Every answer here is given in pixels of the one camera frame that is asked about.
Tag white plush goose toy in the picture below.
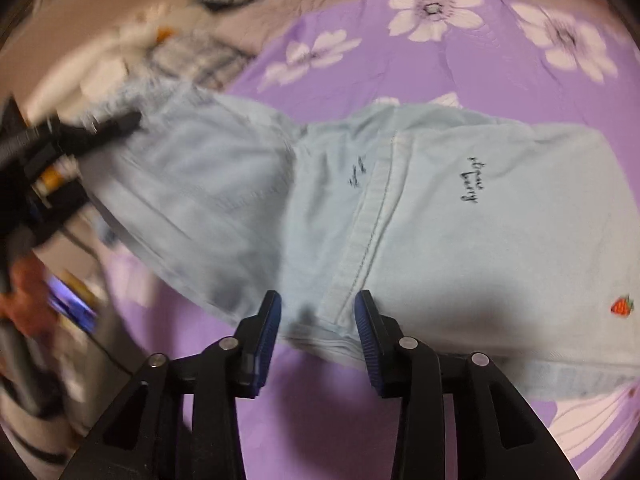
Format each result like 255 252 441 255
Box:
80 2 216 106

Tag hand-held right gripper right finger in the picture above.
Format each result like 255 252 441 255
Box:
353 290 581 480

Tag plaid pillow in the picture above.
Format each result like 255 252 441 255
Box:
147 30 253 92

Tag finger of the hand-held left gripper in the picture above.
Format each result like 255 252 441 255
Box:
59 111 144 157

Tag orange cloth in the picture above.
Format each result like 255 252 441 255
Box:
0 252 53 338

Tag light blue strawberry pants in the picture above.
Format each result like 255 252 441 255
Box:
82 79 640 403

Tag purple floral blanket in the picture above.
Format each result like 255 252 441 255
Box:
100 0 640 480

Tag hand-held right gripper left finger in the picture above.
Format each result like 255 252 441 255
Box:
60 290 283 480

